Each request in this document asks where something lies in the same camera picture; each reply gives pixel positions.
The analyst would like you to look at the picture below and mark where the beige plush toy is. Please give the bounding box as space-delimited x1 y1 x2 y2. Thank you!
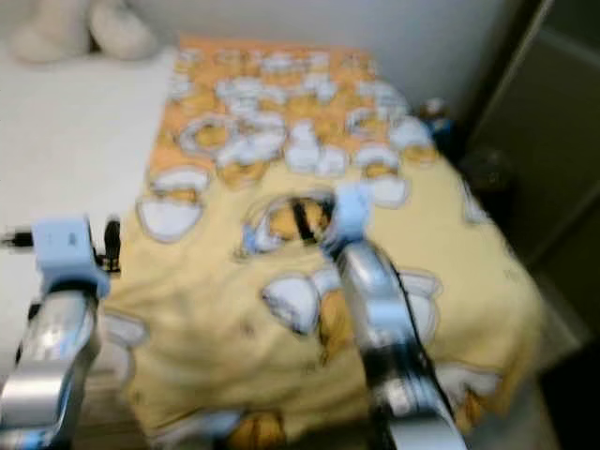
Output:
9 0 158 65

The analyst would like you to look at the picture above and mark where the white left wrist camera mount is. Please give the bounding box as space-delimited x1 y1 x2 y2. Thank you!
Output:
33 216 112 299

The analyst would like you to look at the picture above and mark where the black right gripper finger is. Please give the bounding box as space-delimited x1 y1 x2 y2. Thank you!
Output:
291 197 318 247

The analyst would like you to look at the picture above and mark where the dark cabinet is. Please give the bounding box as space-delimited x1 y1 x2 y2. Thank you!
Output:
459 0 600 282

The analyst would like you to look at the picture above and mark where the small blue bottle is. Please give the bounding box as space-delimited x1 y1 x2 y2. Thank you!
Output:
420 97 458 142

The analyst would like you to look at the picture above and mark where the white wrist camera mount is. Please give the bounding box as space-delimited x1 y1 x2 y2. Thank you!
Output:
33 216 112 299
323 183 378 254

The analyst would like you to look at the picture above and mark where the yellow cartoon print blanket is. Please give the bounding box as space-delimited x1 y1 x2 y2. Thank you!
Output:
103 36 549 446

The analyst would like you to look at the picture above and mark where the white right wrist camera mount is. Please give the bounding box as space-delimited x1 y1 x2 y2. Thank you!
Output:
323 183 378 254

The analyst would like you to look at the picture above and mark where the white quilted mattress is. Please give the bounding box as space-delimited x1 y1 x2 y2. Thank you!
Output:
0 45 177 329

